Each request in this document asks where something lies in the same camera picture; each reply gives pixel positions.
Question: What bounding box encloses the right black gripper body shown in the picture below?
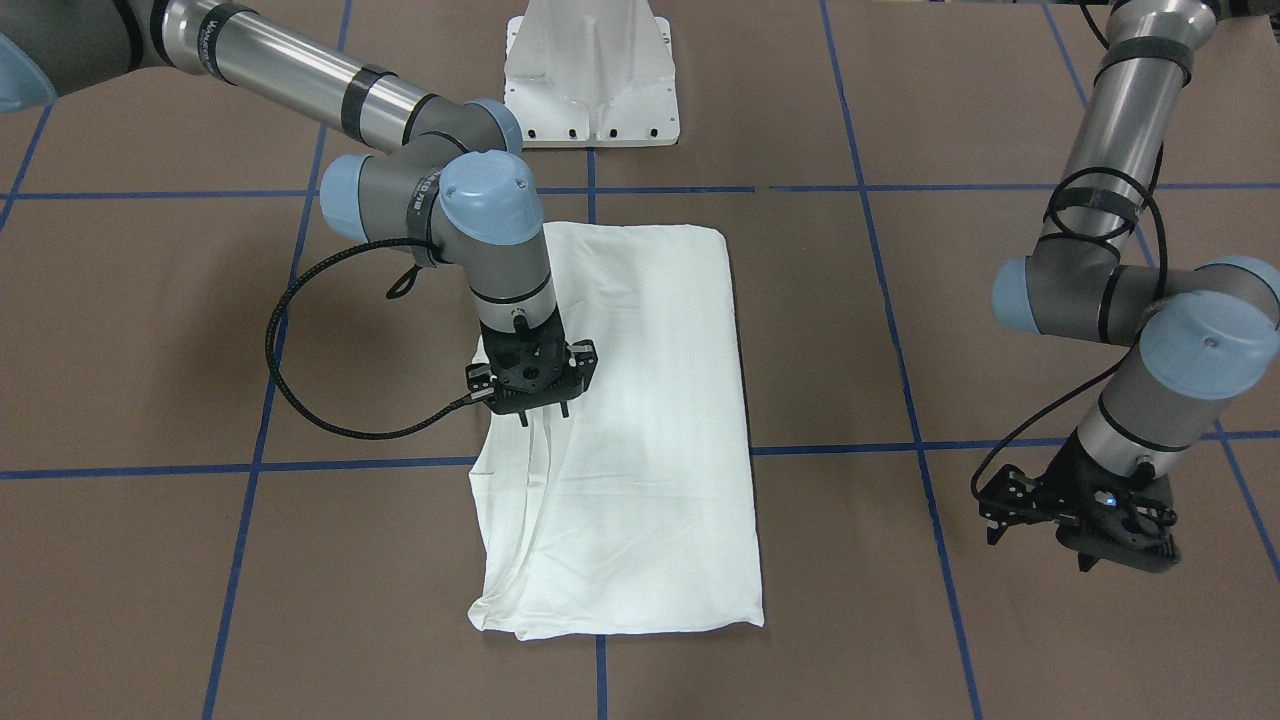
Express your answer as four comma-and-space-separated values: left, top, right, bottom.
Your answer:
466, 320, 598, 415

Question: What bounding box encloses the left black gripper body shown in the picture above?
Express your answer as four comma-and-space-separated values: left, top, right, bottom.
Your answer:
1039, 436, 1183, 574

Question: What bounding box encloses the white long-sleeve printed shirt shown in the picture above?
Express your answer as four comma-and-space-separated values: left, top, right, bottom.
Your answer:
467, 222, 765, 641

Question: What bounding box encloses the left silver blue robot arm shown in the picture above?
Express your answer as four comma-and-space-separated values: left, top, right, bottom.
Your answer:
970, 1, 1277, 573

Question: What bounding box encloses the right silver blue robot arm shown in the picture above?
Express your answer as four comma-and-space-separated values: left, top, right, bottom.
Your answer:
1, 1, 598, 438

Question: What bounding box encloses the white camera mast pedestal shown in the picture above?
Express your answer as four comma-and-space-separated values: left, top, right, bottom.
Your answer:
503, 1, 681, 149

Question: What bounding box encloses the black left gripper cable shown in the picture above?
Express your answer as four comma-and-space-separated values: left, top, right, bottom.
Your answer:
968, 165, 1171, 501

